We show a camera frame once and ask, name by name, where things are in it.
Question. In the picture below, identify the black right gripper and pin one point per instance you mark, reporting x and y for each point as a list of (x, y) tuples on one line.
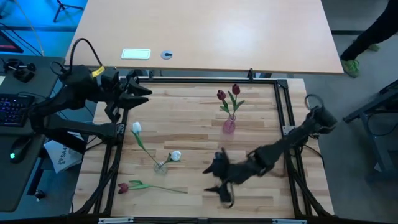
[(233, 172)]

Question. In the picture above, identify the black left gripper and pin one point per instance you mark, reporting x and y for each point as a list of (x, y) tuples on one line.
[(119, 93)]

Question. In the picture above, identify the white artificial tulip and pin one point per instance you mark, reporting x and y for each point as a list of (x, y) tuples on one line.
[(136, 127), (176, 155)]

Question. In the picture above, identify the red artificial tulip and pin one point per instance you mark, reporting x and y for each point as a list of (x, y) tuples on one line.
[(123, 188), (221, 94), (236, 89)]

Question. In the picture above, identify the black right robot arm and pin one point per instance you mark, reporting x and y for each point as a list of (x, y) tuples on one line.
[(280, 149)]

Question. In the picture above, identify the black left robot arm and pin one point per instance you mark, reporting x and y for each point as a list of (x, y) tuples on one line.
[(74, 90)]

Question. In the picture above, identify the pink glass vase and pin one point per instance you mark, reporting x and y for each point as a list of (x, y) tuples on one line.
[(229, 127)]

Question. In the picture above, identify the clear glass vase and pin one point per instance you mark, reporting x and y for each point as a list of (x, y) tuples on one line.
[(160, 169)]

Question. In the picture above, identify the silver corner plate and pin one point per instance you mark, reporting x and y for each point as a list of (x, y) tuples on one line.
[(120, 128), (287, 129)]

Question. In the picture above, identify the white rectangular cover plate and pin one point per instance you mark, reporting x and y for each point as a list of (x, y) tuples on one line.
[(136, 53)]

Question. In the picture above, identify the white printed paper sheet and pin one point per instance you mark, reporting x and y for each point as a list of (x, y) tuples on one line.
[(62, 155)]

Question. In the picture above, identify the large beige table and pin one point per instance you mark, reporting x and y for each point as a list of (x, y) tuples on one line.
[(217, 31)]

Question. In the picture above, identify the black tripod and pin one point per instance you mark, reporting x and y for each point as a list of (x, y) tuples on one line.
[(61, 3)]

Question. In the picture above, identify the black backlit keyboard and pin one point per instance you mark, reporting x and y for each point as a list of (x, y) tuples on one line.
[(14, 110)]

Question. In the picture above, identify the black computer mouse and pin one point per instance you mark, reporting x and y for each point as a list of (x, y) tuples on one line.
[(20, 149)]

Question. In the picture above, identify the black monitor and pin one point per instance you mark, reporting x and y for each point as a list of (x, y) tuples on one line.
[(7, 43)]

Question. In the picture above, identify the small black knob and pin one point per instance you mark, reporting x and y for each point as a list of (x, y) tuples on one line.
[(39, 195)]

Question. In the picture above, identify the dark grey desk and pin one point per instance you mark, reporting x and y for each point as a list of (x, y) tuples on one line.
[(18, 186)]

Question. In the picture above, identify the person's green shoe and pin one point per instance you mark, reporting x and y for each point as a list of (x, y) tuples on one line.
[(351, 67), (373, 47)]

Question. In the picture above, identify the dark metal stand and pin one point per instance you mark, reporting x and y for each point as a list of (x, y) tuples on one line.
[(382, 99)]

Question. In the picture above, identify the person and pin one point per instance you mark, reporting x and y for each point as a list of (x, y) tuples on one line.
[(373, 31)]

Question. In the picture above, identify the black frame clamp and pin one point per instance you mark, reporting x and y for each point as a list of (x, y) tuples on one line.
[(151, 74), (250, 73)]

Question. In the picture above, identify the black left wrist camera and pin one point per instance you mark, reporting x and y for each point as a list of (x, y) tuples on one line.
[(109, 78)]

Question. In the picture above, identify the black aluminium frame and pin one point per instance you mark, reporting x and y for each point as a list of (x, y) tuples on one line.
[(186, 80)]

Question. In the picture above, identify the silver frame bracket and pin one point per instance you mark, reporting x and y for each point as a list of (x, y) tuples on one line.
[(289, 221), (115, 220)]

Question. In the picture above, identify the black camera clamp mount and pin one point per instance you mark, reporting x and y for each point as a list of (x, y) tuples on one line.
[(21, 73)]

